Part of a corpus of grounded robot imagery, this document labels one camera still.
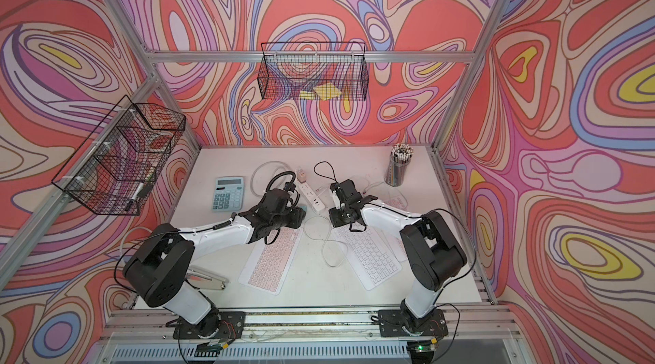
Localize pencil holder cup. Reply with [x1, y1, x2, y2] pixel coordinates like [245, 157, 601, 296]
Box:
[385, 143, 414, 187]

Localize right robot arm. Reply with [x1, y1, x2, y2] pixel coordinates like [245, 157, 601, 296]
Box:
[329, 180, 467, 339]

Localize silver stapler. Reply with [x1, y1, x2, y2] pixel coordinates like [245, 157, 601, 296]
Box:
[186, 267, 230, 291]

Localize grey calculator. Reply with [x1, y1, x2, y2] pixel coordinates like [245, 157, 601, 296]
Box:
[212, 176, 245, 212]

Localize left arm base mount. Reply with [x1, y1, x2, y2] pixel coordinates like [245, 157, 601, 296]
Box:
[165, 309, 247, 341]

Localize black wire basket back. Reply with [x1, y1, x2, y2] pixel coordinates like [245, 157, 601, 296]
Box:
[257, 40, 369, 101]

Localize white power strip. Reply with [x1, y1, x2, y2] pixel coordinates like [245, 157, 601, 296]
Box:
[298, 183, 326, 214]

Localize black wire basket left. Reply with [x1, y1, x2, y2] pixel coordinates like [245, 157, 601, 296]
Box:
[51, 96, 186, 216]

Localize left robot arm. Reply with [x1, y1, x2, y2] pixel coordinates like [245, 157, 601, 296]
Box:
[122, 171, 306, 338]

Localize yellow sticky notes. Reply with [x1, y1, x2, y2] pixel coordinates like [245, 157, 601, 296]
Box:
[298, 82, 342, 101]

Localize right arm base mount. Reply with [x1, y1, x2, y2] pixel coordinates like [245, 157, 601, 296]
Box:
[371, 309, 449, 340]

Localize white keyboard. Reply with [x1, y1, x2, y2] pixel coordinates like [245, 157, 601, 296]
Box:
[331, 228, 402, 291]

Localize black wire basket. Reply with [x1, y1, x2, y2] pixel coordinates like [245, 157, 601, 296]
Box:
[257, 40, 369, 101]
[51, 96, 186, 216]

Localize pink keyboard left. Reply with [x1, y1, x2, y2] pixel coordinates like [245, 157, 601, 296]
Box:
[238, 229, 302, 295]

